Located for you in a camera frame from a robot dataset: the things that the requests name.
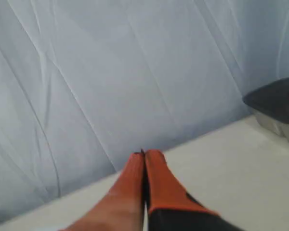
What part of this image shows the white backdrop cloth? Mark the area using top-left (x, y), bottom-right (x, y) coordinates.
top-left (0, 0), bottom-right (289, 224)

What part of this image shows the steel container with black lid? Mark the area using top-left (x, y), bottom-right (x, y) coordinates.
top-left (243, 77), bottom-right (289, 142)

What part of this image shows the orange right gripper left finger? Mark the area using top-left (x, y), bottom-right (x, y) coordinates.
top-left (65, 153), bottom-right (145, 231)

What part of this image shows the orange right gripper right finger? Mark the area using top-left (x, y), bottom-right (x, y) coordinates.
top-left (144, 150), bottom-right (240, 231)

